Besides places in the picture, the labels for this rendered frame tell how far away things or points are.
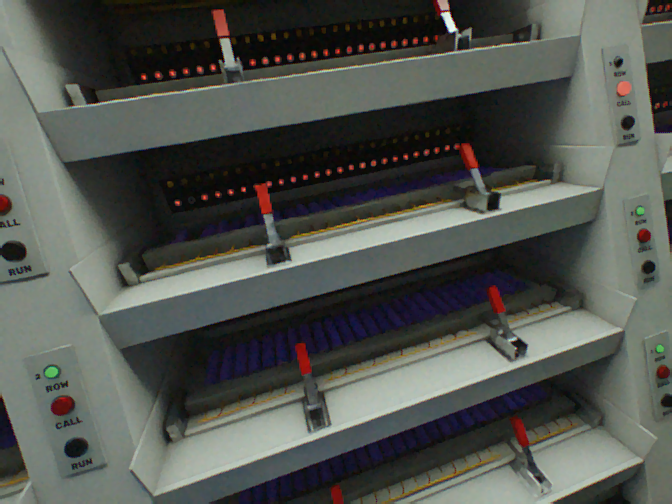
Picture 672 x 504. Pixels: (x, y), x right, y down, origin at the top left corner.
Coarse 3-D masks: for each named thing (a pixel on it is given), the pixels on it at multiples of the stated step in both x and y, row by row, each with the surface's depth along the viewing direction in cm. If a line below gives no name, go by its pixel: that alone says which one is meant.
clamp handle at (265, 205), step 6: (258, 186) 30; (264, 186) 30; (258, 192) 30; (264, 192) 30; (258, 198) 30; (264, 198) 30; (264, 204) 30; (270, 204) 30; (264, 210) 30; (270, 210) 30; (264, 216) 30; (270, 216) 30; (270, 222) 30; (270, 228) 30; (270, 234) 29; (276, 234) 29; (270, 240) 29; (276, 240) 29
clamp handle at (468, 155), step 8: (464, 144) 34; (464, 152) 34; (472, 152) 34; (464, 160) 34; (472, 160) 34; (472, 168) 34; (472, 176) 34; (480, 176) 34; (480, 184) 33; (480, 192) 33
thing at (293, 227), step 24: (528, 168) 40; (408, 192) 38; (432, 192) 37; (456, 192) 38; (312, 216) 35; (336, 216) 35; (360, 216) 36; (384, 216) 35; (192, 240) 34; (216, 240) 33; (240, 240) 34; (264, 240) 34; (168, 264) 33
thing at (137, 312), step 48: (528, 144) 42; (288, 192) 44; (528, 192) 37; (576, 192) 34; (144, 240) 37; (288, 240) 35; (336, 240) 32; (384, 240) 30; (432, 240) 31; (480, 240) 33; (96, 288) 26; (144, 288) 29; (192, 288) 27; (240, 288) 28; (288, 288) 29; (336, 288) 31; (144, 336) 27
